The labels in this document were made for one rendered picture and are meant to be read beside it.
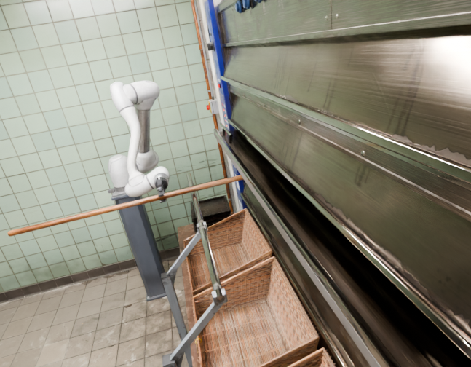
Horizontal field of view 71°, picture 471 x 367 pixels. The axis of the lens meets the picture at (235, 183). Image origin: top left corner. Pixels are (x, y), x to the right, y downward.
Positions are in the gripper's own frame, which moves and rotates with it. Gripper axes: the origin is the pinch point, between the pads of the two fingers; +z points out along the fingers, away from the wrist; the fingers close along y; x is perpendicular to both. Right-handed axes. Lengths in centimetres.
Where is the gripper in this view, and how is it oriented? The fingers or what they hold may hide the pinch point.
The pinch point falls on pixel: (161, 196)
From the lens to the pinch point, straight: 188.1
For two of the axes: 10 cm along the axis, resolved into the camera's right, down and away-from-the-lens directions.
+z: 2.1, 3.6, -9.1
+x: -9.6, 2.3, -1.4
